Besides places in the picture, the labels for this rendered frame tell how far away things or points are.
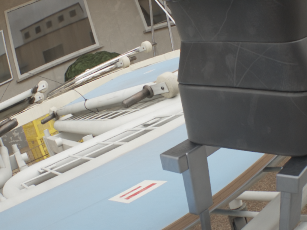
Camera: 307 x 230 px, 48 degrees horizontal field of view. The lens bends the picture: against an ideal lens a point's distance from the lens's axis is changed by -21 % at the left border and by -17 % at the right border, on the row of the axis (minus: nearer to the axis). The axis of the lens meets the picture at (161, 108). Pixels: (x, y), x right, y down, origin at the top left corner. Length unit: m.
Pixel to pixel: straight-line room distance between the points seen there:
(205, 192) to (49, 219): 0.15
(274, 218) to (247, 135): 0.06
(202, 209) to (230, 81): 0.07
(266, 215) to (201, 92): 0.08
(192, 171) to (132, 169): 0.19
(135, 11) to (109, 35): 0.75
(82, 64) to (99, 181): 5.25
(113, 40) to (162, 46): 1.01
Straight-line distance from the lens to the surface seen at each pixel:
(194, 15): 0.16
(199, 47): 0.16
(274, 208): 0.20
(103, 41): 7.03
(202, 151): 0.18
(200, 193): 0.19
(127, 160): 0.40
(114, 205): 0.29
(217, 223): 1.39
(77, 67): 5.56
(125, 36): 7.25
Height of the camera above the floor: 0.62
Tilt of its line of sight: 7 degrees down
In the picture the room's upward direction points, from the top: 19 degrees counter-clockwise
